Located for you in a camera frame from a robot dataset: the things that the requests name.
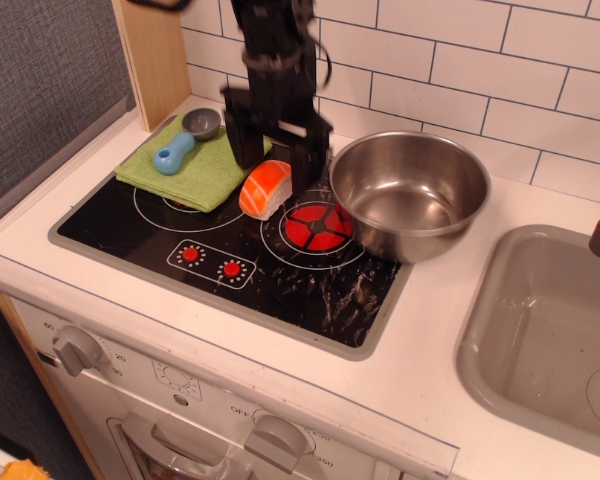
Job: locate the right grey oven dial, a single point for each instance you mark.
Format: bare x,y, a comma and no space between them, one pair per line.
276,441

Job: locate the grey oven door handle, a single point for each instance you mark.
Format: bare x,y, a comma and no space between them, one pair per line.
159,458

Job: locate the right red stove knob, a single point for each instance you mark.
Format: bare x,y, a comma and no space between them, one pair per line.
232,270

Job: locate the green cloth napkin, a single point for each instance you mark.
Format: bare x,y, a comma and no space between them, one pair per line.
206,178

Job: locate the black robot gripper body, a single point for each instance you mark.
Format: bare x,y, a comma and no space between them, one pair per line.
281,90

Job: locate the grey oven dial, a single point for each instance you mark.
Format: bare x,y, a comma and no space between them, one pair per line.
276,441
76,350

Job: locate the red stove knob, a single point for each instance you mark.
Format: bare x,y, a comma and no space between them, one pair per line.
190,254
232,270

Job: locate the black toy stovetop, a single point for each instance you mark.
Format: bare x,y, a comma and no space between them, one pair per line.
303,275

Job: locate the yellow object at corner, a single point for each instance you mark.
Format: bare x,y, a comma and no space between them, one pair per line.
24,470

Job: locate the left grey oven dial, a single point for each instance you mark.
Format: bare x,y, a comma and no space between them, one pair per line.
76,350

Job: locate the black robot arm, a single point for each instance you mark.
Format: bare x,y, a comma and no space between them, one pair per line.
276,28

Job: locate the stainless steel bowl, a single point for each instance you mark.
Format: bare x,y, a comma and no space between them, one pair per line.
409,196

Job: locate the orange salmon sushi toy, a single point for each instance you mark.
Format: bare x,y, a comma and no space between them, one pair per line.
266,189

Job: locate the left red stove knob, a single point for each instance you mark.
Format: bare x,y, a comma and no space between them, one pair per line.
190,254

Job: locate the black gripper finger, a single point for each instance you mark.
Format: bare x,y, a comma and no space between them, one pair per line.
246,140
307,158

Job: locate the grey toy sink basin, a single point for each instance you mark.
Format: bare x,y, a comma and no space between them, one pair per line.
530,352

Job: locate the blue handled grey scoop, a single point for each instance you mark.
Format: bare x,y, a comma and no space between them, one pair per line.
200,124

